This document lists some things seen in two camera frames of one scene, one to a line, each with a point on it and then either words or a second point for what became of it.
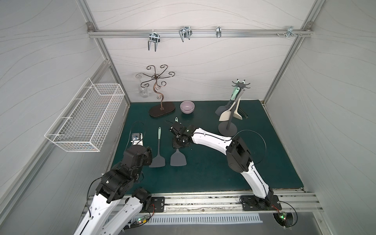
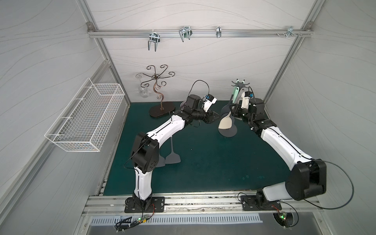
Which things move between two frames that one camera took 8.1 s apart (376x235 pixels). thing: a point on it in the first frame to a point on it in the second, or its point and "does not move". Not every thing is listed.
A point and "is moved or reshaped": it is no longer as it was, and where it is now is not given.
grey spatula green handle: x=158 y=161 does not move
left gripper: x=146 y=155 to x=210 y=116
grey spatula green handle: x=178 y=158 is moved or reshaped
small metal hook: x=218 y=32 does not move
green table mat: x=202 y=165 does not move
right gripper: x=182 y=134 to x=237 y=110
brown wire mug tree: x=160 y=109 does not move
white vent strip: x=203 y=219 does not move
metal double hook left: x=153 y=37 does not move
